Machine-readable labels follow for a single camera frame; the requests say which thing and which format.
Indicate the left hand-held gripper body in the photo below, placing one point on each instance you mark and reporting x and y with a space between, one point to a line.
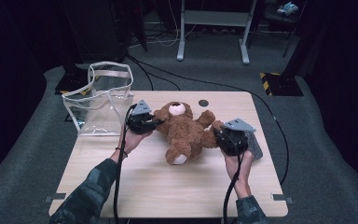
138 123

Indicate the clear plastic bag white trim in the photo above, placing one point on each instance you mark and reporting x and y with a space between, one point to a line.
99 115

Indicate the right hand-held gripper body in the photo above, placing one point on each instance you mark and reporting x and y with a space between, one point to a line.
233 140

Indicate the black wristband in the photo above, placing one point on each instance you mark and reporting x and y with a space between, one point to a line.
121 151

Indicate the person's right hand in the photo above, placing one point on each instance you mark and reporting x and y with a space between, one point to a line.
239 174

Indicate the black cabinet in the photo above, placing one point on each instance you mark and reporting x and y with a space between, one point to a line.
96 31

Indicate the blue white packet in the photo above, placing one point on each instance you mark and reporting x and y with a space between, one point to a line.
287 8

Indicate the person's left hand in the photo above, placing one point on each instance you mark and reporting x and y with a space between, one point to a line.
133 141

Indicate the white metal desk frame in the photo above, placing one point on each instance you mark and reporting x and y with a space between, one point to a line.
214 18

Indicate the grey table bracket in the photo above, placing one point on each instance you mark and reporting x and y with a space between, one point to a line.
281 198
56 197

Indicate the black round table grommet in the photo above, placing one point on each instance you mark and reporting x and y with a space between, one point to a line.
203 103

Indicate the brown teddy bear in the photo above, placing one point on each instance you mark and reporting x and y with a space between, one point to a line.
186 133

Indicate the black stand base striped edge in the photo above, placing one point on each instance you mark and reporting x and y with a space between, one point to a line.
284 84
71 82

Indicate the grey cloth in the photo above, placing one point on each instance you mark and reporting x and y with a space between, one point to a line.
254 147

